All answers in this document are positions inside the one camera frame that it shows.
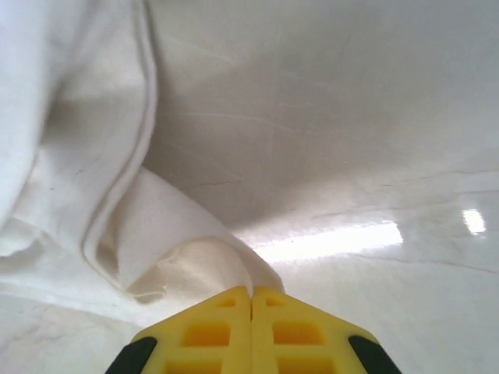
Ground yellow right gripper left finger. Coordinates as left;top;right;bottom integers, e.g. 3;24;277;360
110;286;253;374

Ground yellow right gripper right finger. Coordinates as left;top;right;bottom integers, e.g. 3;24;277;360
252;286;402;374

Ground white t-shirt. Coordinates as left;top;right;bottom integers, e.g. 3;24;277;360
0;0;288;326

